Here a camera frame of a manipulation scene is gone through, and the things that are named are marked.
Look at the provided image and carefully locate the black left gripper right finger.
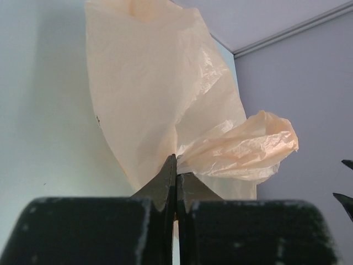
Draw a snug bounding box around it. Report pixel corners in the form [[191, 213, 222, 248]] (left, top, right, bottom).
[[176, 173, 341, 264]]

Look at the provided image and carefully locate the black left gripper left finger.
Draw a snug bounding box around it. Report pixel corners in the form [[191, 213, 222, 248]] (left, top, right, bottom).
[[1, 155, 177, 264]]

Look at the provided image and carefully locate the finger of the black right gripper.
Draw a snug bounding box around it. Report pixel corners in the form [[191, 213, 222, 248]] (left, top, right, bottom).
[[333, 193, 353, 218], [341, 160, 353, 169]]

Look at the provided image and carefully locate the banana print plastic bag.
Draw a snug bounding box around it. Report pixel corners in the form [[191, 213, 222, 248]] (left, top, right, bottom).
[[85, 1, 298, 199]]

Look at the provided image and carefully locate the aluminium right corner post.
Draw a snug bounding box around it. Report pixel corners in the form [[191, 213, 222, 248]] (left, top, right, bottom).
[[233, 1, 352, 59]]

